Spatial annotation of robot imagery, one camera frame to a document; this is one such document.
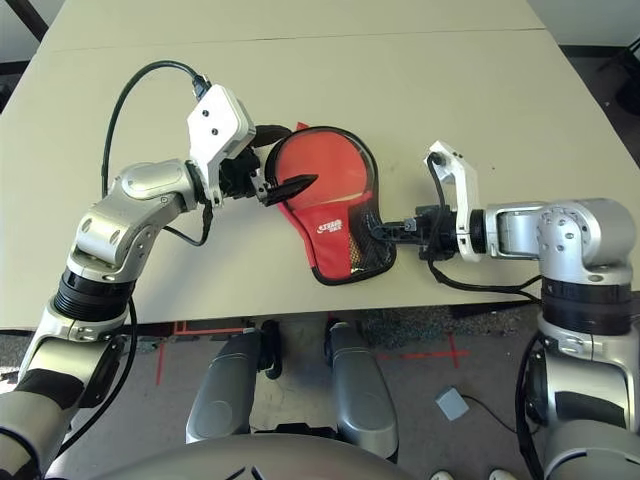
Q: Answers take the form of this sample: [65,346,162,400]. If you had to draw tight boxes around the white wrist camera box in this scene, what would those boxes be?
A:
[186,84,258,207]
[424,140,484,264]

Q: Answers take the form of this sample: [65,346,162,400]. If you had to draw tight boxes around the grey robot leg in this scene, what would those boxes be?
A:
[324,322,401,462]
[185,327,281,445]

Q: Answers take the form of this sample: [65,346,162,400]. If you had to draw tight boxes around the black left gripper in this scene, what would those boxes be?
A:
[219,122,320,208]

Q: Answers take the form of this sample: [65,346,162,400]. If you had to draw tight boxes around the red and black paddle case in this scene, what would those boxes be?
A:
[263,122,399,288]

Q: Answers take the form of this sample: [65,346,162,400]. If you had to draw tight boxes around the black chair base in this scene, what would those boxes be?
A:
[599,43,640,122]

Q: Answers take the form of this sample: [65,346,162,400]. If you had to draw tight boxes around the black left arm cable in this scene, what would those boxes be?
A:
[57,60,213,456]

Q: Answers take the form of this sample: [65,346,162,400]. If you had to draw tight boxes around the black pedal cable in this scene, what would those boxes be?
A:
[459,394,519,435]

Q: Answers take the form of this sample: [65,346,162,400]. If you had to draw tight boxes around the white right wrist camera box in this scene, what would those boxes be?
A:
[424,140,484,264]

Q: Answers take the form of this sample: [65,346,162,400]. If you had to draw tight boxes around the grey foot pedal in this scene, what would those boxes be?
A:
[434,385,470,421]

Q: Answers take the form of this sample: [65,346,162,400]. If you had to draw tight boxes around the grey robot left leg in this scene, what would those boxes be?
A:
[185,327,281,445]

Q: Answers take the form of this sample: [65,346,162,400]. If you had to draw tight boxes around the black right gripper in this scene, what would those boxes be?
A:
[370,202,459,262]

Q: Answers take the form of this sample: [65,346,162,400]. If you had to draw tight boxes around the grey robot right leg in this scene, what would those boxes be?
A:
[324,322,401,462]

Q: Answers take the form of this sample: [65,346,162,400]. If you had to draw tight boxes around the speckled grey foam mat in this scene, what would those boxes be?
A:
[359,305,534,352]

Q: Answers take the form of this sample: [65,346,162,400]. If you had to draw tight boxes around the grey robot torso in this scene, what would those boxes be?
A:
[89,433,441,480]

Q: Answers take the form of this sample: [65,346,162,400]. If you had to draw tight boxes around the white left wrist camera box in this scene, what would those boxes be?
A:
[186,84,258,207]

